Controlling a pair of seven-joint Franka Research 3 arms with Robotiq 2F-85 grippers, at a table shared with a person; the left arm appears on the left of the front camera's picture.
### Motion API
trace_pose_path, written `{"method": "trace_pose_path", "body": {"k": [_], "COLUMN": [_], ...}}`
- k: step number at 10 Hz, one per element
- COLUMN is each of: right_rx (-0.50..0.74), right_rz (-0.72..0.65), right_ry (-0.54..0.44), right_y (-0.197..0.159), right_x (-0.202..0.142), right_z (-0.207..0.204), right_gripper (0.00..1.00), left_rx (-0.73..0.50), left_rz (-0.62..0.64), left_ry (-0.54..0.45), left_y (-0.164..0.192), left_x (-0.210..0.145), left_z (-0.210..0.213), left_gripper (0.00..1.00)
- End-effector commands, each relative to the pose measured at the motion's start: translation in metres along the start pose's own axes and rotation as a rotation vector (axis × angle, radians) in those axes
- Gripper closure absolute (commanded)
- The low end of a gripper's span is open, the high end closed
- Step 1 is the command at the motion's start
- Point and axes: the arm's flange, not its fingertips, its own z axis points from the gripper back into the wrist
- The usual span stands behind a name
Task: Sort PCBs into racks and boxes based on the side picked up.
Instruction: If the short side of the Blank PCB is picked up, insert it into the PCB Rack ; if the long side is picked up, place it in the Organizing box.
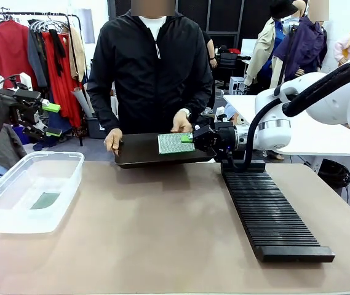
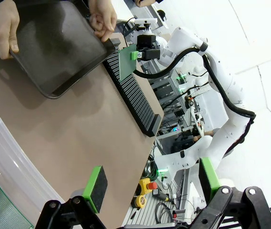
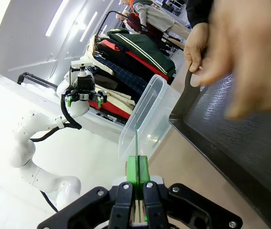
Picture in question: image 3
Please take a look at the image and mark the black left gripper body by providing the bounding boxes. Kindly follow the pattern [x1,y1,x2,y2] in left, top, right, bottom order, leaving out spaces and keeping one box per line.
[71,75,98,101]

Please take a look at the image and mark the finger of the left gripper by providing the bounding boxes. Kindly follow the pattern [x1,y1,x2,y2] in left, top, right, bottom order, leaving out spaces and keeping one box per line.
[96,91,108,108]
[65,91,74,107]

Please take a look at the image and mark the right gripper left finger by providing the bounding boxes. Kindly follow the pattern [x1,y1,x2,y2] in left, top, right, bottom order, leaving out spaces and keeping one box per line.
[37,155,141,229]

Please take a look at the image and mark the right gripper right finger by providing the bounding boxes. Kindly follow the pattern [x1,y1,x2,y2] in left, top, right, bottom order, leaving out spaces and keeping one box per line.
[139,155,243,229]

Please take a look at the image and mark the black plastic serving tray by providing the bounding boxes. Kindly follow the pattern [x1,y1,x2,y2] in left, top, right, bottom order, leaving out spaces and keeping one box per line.
[168,69,271,229]

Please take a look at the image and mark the person right forearm dark sleeve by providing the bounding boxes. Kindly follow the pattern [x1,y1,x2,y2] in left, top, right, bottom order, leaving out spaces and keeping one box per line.
[184,0,215,29]

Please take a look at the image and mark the person right hand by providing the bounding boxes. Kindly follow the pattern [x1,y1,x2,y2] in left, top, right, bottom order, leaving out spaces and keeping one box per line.
[183,22,210,73]

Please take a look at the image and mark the person left hand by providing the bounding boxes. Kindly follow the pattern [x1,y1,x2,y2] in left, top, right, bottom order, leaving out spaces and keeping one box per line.
[198,0,271,120]

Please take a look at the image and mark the red garment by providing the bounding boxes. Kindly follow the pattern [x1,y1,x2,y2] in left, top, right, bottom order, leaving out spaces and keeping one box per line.
[100,39,170,82]
[89,100,131,120]

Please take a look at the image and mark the navy checked garment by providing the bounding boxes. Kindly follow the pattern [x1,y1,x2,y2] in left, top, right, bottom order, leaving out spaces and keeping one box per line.
[94,56,150,96]

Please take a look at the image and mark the beige garment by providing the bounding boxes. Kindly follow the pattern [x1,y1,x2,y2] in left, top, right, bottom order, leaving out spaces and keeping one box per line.
[85,35,107,70]

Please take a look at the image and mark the black metal bar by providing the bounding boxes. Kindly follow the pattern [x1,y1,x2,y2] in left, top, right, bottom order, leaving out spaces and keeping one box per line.
[17,72,59,89]

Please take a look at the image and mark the clear plastic box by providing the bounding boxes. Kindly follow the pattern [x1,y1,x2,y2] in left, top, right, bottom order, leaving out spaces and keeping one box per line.
[118,73,181,163]

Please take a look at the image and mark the ceiling light strip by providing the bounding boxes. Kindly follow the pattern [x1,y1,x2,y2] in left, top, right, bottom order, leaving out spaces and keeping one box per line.
[80,10,98,42]
[45,0,70,38]

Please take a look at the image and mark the dark green striped garment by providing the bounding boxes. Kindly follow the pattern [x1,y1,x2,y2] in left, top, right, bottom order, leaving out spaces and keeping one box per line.
[106,29,176,77]

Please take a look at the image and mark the background person maroon clothes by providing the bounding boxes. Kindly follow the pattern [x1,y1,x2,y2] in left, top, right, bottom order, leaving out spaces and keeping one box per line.
[115,10,171,55]

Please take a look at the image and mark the background person grey jacket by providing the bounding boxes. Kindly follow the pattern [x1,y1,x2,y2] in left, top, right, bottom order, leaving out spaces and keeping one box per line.
[125,0,192,40]

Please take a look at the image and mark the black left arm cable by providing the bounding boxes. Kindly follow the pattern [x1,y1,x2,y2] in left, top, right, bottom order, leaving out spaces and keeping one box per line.
[29,94,82,213]

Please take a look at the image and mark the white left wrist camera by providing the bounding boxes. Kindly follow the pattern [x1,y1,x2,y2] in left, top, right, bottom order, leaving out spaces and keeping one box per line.
[70,59,94,70]

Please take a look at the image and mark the black clothes rack frame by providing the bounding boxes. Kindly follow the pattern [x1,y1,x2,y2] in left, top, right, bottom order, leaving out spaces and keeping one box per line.
[96,10,185,52]

